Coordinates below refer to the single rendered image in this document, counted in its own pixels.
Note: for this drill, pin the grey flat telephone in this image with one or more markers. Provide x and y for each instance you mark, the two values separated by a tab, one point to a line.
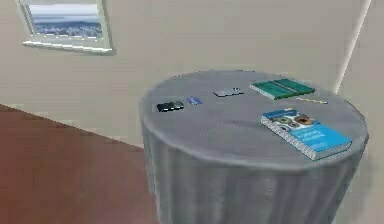
228	92

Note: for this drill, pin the small blue card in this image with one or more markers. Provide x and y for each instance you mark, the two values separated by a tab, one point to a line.
194	100

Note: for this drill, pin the round table with grey cloth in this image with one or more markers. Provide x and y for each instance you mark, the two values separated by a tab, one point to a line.
213	160

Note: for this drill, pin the green book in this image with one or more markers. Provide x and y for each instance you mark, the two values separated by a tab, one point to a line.
282	88

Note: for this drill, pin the blue book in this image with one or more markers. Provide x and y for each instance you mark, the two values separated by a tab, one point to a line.
305	132

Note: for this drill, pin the yellow pencil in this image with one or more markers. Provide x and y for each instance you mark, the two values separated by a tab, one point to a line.
311	100

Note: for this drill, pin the white framed window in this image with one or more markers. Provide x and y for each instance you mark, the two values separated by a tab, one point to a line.
66	25

